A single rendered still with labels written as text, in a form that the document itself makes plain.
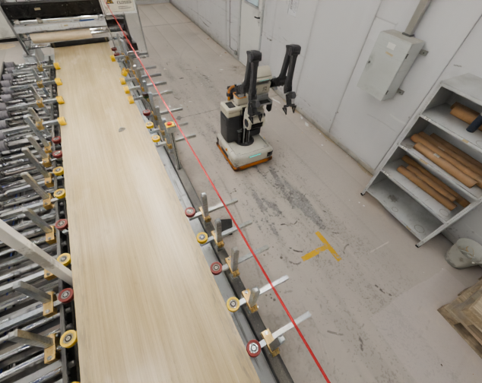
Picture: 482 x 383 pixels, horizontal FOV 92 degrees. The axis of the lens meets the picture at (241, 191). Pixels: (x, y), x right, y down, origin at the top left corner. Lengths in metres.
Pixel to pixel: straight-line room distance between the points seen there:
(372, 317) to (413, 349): 0.38
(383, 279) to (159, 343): 2.29
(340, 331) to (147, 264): 1.82
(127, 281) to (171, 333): 0.43
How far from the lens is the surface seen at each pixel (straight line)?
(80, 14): 5.01
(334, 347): 2.60
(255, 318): 1.76
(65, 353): 1.81
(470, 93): 2.78
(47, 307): 1.92
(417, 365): 2.92
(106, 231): 1.95
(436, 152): 3.08
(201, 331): 1.54
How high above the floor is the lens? 2.42
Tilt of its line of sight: 50 degrees down
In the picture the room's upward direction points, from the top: 4 degrees clockwise
